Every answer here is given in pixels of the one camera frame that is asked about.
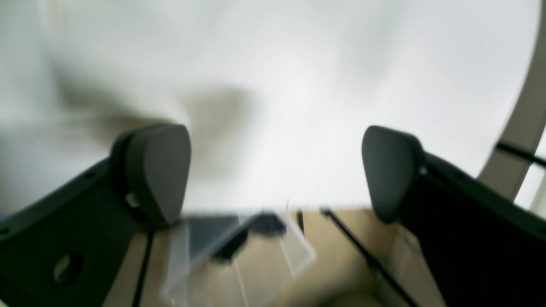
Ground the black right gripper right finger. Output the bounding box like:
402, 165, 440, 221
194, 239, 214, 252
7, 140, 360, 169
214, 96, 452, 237
361, 126, 546, 307

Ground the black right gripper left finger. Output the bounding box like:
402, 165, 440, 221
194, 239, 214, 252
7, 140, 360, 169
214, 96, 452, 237
0, 124, 192, 307

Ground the white t-shirt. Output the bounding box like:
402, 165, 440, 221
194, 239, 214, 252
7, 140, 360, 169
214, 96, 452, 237
1, 0, 251, 218

